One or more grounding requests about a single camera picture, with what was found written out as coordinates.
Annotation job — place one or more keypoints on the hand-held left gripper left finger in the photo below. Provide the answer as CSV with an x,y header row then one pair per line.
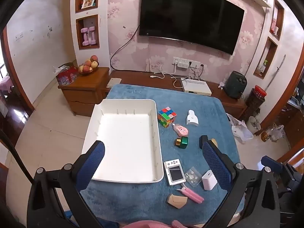
x,y
95,161

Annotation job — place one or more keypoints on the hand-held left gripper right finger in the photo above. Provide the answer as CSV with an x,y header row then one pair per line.
x,y
216,163

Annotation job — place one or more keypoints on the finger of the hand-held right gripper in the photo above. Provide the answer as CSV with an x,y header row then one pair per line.
x,y
270,163

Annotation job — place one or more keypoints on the white charger cube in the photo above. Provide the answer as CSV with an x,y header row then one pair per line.
x,y
209,181

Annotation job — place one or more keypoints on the round gold tin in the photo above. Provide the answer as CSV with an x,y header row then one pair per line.
x,y
214,142

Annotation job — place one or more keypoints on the clear plastic box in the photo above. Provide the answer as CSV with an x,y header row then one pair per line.
x,y
192,177

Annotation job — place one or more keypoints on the pink nail clipper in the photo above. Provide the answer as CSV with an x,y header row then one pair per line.
x,y
193,196

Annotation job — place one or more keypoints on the white plastic tray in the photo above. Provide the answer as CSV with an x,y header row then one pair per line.
x,y
128,135

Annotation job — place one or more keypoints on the small white camera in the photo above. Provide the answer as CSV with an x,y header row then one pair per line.
x,y
174,174

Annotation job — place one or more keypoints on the pink correction tape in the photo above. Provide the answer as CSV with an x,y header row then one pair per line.
x,y
181,130

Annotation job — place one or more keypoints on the white plastic gadget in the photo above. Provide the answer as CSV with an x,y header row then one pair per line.
x,y
192,118

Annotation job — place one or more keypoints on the beige paper piece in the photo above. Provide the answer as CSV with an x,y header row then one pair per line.
x,y
177,200

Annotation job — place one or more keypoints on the colourful puzzle cube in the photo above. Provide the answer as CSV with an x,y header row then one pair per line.
x,y
167,116

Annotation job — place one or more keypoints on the plastic bag with bottle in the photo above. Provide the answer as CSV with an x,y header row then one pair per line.
x,y
273,133

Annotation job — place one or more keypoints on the white bucket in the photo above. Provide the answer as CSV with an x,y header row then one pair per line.
x,y
254,124

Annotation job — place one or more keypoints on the white plastic bag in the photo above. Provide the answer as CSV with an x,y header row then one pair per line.
x,y
241,129

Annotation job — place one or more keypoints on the dark patterned vase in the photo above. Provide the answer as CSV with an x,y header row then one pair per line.
x,y
253,106

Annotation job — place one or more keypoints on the blue blanket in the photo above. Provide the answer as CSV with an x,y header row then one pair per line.
x,y
201,99

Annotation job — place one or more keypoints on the wooden cabinet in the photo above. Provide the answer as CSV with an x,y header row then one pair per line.
x,y
83,92

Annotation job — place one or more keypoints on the red lid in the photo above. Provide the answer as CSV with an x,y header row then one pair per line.
x,y
260,91

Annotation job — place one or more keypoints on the white set-top box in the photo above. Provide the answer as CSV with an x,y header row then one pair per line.
x,y
196,87

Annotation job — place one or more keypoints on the dark green heater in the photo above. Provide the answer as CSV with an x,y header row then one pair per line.
x,y
235,85

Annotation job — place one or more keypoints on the white paper sheet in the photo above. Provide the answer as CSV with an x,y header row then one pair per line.
x,y
114,82

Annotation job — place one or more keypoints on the person's pink clothing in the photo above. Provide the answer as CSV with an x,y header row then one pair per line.
x,y
152,225

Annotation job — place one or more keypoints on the red printed box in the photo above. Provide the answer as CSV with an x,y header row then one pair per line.
x,y
67,76

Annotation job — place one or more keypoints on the long metal stick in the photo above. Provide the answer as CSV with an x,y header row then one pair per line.
x,y
275,72

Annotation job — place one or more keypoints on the low wooden bench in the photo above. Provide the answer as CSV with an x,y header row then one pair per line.
x,y
140,77

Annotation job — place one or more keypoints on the bowl of fruit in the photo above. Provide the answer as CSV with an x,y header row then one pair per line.
x,y
88,66

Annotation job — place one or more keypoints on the green bottle in niche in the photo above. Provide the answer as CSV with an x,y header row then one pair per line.
x,y
263,67

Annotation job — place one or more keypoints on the white power strip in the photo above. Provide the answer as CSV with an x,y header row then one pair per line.
x,y
182,63

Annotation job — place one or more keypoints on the pink dumbbell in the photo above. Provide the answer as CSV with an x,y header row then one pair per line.
x,y
93,35
85,36

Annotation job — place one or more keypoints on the pink items in niche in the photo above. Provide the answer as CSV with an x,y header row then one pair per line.
x,y
274,27

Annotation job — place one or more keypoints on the black television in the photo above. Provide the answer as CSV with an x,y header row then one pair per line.
x,y
190,16

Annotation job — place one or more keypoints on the framed photo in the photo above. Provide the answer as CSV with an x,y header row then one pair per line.
x,y
88,0

